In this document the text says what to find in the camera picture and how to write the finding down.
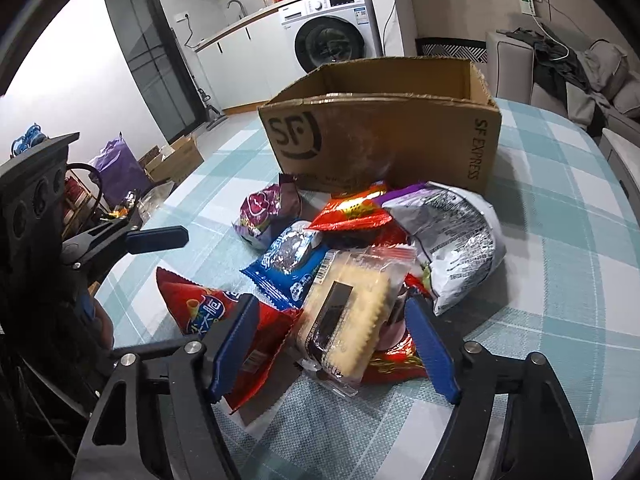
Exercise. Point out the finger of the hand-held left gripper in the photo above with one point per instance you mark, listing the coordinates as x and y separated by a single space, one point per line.
155 240

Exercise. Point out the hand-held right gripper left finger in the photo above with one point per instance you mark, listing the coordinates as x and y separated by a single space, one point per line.
232 350

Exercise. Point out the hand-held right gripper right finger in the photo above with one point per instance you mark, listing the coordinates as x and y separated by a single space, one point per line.
430 350

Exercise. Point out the red snack packet blue logo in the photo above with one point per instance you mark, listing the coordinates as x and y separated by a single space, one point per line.
185 300

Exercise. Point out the clear cracker packet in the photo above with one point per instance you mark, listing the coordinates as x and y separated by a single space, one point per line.
350 300

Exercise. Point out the blue cookie packet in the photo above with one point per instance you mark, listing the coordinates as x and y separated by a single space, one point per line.
282 265

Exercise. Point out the small purple snack bag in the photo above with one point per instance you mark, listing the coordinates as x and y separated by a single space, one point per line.
260 212

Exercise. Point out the printed cardboard box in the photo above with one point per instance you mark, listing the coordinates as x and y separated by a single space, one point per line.
380 145

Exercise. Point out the red packet gold print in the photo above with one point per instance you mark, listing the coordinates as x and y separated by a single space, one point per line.
395 360

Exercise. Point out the clear plastic bag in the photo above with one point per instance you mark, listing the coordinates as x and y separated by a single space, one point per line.
155 200

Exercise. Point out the wooden shelf rack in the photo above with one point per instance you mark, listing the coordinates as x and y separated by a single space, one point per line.
82 195

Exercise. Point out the blue object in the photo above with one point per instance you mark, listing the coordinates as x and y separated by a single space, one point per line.
30 140

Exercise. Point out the purple plastic bag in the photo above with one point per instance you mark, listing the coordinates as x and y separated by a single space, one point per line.
120 170

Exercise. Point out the plain brown cardboard box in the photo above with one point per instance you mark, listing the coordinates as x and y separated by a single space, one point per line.
175 162

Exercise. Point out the large silver purple snack bag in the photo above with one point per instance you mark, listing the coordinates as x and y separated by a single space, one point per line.
450 245

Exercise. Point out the checked teal tablecloth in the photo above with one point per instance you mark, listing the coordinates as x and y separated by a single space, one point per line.
540 260

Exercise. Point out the red foil packet yellow print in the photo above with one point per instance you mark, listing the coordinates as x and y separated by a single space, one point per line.
350 215

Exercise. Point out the dark glass door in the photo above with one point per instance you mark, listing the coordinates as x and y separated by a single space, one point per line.
150 60

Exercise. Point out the white kitchen base cabinet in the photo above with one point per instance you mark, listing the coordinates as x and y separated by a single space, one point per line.
240 65

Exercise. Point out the metal faucet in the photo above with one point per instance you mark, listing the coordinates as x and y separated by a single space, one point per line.
244 12

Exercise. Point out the white washing machine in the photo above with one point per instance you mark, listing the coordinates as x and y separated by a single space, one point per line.
300 15

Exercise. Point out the grey sofa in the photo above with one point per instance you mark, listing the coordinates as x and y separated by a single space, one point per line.
510 70

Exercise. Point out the black white patterned panel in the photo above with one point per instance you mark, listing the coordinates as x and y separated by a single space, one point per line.
450 50

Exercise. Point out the dark clothes pile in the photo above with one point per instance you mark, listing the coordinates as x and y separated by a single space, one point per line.
555 70

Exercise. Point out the grey pillow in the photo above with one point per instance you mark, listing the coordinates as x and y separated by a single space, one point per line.
627 95
605 62

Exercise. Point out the white wall socket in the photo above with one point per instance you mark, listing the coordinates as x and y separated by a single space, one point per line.
180 16

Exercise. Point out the white green wall charger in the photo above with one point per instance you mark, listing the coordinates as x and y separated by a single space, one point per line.
525 5

